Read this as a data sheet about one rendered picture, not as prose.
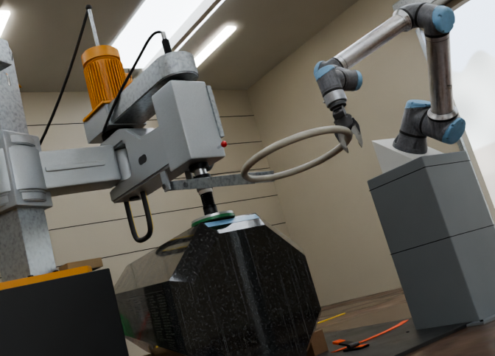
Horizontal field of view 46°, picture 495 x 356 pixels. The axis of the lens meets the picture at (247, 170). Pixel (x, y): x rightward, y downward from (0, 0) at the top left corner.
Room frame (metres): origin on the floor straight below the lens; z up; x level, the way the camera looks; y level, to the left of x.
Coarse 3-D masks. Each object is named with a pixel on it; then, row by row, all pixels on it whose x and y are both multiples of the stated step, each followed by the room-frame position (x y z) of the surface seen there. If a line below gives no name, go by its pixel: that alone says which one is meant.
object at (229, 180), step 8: (216, 176) 2.67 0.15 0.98; (224, 176) 2.63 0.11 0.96; (232, 176) 2.59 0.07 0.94; (240, 176) 2.55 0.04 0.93; (176, 184) 2.90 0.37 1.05; (184, 184) 2.84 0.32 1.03; (192, 184) 2.81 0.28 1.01; (200, 184) 2.76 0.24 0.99; (208, 184) 2.72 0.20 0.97; (216, 184) 2.68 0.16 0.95; (224, 184) 2.64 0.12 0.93; (232, 184) 2.60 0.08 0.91; (240, 184) 2.56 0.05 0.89
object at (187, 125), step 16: (176, 80) 2.72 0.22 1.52; (160, 96) 2.78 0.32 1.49; (176, 96) 2.70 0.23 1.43; (192, 96) 2.77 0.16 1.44; (160, 112) 2.80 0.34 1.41; (176, 112) 2.71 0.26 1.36; (192, 112) 2.75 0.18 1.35; (208, 112) 2.82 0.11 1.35; (160, 128) 2.83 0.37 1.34; (176, 128) 2.73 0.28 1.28; (192, 128) 2.73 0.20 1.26; (208, 128) 2.80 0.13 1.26; (176, 144) 2.76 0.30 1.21; (192, 144) 2.71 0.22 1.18; (208, 144) 2.78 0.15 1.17; (176, 160) 2.78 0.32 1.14; (192, 160) 2.72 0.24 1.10; (208, 160) 2.81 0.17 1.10
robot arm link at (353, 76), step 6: (348, 72) 2.36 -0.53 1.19; (354, 72) 2.38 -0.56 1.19; (348, 78) 2.35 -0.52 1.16; (354, 78) 2.37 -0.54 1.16; (360, 78) 2.39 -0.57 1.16; (348, 84) 2.36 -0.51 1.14; (354, 84) 2.38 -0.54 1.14; (360, 84) 2.41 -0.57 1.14; (348, 90) 2.40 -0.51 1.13; (354, 90) 2.42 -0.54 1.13
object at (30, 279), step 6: (66, 270) 2.84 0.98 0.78; (72, 270) 2.85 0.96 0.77; (78, 270) 2.87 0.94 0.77; (84, 270) 2.89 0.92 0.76; (90, 270) 2.92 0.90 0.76; (30, 276) 2.73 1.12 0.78; (36, 276) 2.74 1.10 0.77; (42, 276) 2.76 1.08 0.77; (48, 276) 2.78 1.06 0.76; (54, 276) 2.79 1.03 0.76; (60, 276) 2.81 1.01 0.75; (6, 282) 2.66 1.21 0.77; (12, 282) 2.67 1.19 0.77; (18, 282) 2.69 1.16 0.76; (24, 282) 2.71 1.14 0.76; (30, 282) 2.72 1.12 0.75; (36, 282) 2.74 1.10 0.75; (0, 288) 2.64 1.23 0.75; (6, 288) 2.66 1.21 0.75
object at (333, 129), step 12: (312, 132) 2.13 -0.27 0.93; (324, 132) 2.15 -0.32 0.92; (336, 132) 2.19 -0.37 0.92; (348, 132) 2.26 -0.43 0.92; (276, 144) 2.14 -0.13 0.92; (288, 144) 2.14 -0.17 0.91; (252, 156) 2.21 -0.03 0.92; (264, 156) 2.18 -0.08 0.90; (324, 156) 2.54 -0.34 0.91; (300, 168) 2.58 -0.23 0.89; (252, 180) 2.45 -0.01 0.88; (264, 180) 2.52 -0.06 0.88
